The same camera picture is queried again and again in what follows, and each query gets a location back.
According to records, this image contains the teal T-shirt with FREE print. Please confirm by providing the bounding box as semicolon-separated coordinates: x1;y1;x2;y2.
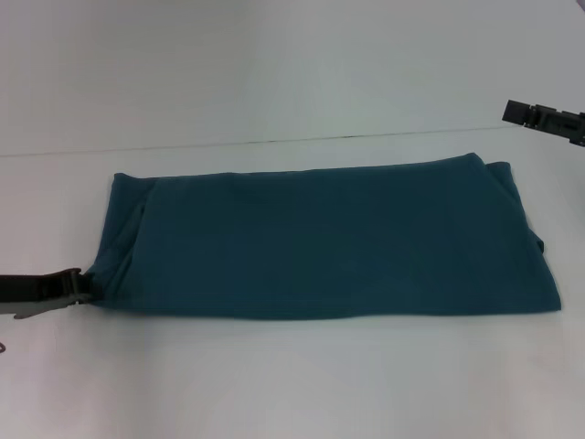
88;153;562;320

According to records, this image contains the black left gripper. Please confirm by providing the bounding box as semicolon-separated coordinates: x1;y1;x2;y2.
0;268;97;321

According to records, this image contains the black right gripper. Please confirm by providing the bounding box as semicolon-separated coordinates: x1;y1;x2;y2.
501;99;585;148

